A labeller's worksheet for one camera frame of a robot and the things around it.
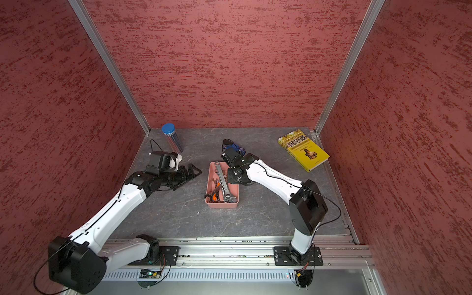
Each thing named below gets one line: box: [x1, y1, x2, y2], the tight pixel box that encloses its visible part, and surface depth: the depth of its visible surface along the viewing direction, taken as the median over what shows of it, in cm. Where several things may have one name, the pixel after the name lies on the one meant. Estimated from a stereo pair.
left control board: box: [137, 269, 162, 288], surface depth 73 cm
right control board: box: [293, 269, 313, 291], surface depth 72 cm
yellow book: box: [277, 129, 331, 173], surface depth 109 cm
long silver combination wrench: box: [215, 161, 237, 203], surface depth 91 cm
